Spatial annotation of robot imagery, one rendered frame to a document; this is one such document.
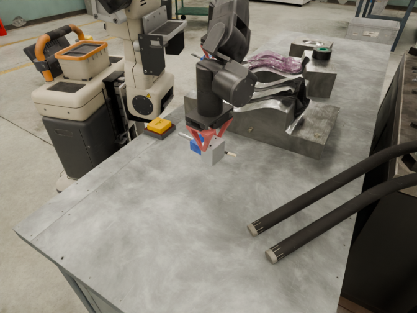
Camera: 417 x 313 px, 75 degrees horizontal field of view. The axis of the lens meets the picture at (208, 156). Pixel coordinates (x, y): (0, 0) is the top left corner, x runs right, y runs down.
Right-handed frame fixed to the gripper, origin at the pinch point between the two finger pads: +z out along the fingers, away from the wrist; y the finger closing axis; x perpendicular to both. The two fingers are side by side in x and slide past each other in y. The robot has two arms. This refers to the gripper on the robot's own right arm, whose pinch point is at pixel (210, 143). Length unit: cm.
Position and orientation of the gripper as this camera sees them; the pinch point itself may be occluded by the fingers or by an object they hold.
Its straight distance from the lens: 66.0
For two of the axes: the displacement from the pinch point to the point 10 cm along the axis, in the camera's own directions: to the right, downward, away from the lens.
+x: -7.8, -4.0, 4.8
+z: 0.0, 7.6, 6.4
